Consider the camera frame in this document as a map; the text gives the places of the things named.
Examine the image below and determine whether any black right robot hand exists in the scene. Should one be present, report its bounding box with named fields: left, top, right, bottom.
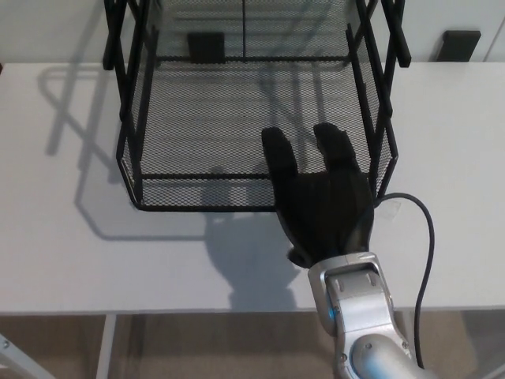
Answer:
left=260, top=122, right=376, bottom=270

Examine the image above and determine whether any black mesh file tray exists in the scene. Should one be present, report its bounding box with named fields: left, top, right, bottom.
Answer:
left=116, top=0, right=397, bottom=212

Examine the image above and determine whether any black metal file rack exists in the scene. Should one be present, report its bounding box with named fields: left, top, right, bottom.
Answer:
left=102, top=0, right=412, bottom=210

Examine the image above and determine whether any white desk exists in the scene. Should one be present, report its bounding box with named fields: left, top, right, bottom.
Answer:
left=0, top=61, right=505, bottom=379

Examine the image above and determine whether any clear plastic tape piece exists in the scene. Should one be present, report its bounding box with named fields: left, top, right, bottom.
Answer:
left=372, top=201, right=402, bottom=220

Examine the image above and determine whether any white metal stand leg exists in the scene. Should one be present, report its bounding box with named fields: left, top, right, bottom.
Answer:
left=0, top=333, right=51, bottom=379

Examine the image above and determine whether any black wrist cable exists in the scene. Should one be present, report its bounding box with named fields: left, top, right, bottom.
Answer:
left=374, top=192, right=435, bottom=370

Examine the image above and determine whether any black wall outlet left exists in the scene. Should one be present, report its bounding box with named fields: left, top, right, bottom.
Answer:
left=187, top=32, right=226, bottom=64

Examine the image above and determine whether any black wall outlet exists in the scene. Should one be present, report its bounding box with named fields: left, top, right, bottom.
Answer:
left=187, top=32, right=226, bottom=64
left=436, top=30, right=481, bottom=62

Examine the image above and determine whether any black wall outlet right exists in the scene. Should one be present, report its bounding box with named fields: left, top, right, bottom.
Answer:
left=436, top=30, right=481, bottom=62

